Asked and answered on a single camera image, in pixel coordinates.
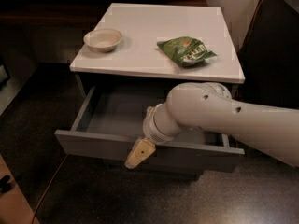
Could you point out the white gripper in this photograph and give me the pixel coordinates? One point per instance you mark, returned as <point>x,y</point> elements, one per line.
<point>151,129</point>

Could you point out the grey top drawer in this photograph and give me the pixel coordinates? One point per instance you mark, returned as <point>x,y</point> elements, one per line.
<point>110,121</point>

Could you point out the green jalapeno chip bag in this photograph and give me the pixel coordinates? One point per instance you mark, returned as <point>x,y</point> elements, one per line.
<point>185,51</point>

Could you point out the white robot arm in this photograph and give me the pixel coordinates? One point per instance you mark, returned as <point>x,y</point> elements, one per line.
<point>210,107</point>

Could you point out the grey drawer cabinet white top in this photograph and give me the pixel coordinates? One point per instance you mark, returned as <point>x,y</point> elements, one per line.
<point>137,59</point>

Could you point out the white paper bowl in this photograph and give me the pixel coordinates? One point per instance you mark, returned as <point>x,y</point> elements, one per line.
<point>102,40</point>

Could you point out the light wooden board corner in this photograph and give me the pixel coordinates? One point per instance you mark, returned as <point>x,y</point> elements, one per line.
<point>14,208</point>

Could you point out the black object on wood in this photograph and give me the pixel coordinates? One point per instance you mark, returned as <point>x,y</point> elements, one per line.
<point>5,186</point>

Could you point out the dark wooden shelf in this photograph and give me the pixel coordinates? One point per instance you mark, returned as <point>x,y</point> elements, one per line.
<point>70,13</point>

